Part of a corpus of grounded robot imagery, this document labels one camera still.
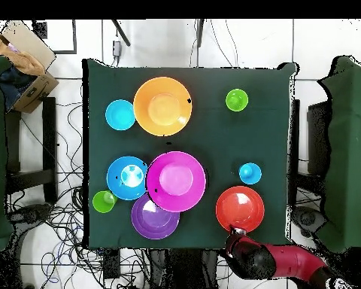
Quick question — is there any dark green table cloth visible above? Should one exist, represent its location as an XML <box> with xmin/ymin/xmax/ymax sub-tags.
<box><xmin>80</xmin><ymin>58</ymin><xmax>299</xmax><ymax>251</ymax></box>

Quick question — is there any black stool frame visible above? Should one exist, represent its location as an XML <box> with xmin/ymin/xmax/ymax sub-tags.
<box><xmin>5</xmin><ymin>96</ymin><xmax>59</xmax><ymax>205</ymax></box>

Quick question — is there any blue cup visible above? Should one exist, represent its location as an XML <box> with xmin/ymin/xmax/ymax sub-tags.
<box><xmin>238</xmin><ymin>162</ymin><xmax>262</xmax><ymax>185</ymax></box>

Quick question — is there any large pink bowl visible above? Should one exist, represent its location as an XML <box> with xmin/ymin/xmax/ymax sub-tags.
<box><xmin>145</xmin><ymin>151</ymin><xmax>207</xmax><ymax>214</ymax></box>

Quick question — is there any brown cloth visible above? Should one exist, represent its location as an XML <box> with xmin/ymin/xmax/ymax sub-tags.
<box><xmin>0</xmin><ymin>29</ymin><xmax>46</xmax><ymax>76</ymax></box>

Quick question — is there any medium blue bowl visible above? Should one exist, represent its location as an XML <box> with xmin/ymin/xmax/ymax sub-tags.
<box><xmin>106</xmin><ymin>155</ymin><xmax>149</xmax><ymax>201</ymax></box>

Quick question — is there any black square frame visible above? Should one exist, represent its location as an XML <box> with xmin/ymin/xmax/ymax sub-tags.
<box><xmin>32</xmin><ymin>19</ymin><xmax>77</xmax><ymax>55</ymax></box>

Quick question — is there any large red bowl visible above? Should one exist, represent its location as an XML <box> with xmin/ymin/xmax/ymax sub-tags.
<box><xmin>215</xmin><ymin>185</ymin><xmax>265</xmax><ymax>234</ymax></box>

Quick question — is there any black side furniture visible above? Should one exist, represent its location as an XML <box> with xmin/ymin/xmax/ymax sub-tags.
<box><xmin>306</xmin><ymin>100</ymin><xmax>332</xmax><ymax>175</ymax></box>

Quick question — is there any large orange bowl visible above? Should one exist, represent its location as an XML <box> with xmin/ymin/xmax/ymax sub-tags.
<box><xmin>132</xmin><ymin>76</ymin><xmax>193</xmax><ymax>137</ymax></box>

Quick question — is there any cardboard box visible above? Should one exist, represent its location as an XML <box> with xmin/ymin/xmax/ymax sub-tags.
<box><xmin>0</xmin><ymin>20</ymin><xmax>60</xmax><ymax>114</ymax></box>

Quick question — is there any black tripod leg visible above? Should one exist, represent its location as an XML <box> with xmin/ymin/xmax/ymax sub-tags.
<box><xmin>111</xmin><ymin>19</ymin><xmax>132</xmax><ymax>47</ymax></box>
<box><xmin>196</xmin><ymin>19</ymin><xmax>205</xmax><ymax>47</ymax></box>

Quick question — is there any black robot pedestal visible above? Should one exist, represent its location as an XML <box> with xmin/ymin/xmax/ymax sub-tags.
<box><xmin>148</xmin><ymin>248</ymin><xmax>220</xmax><ymax>289</ymax></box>

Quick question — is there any green cup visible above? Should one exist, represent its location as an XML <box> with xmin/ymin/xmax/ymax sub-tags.
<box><xmin>225</xmin><ymin>88</ymin><xmax>250</xmax><ymax>113</ymax></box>
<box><xmin>92</xmin><ymin>190</ymin><xmax>119</xmax><ymax>214</ymax></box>

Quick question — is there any purple bowl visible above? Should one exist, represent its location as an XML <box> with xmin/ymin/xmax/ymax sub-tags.
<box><xmin>130</xmin><ymin>193</ymin><xmax>181</xmax><ymax>241</ymax></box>

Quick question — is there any small light blue bowl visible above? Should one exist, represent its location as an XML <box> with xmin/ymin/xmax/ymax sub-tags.
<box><xmin>105</xmin><ymin>99</ymin><xmax>137</xmax><ymax>132</ymax></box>

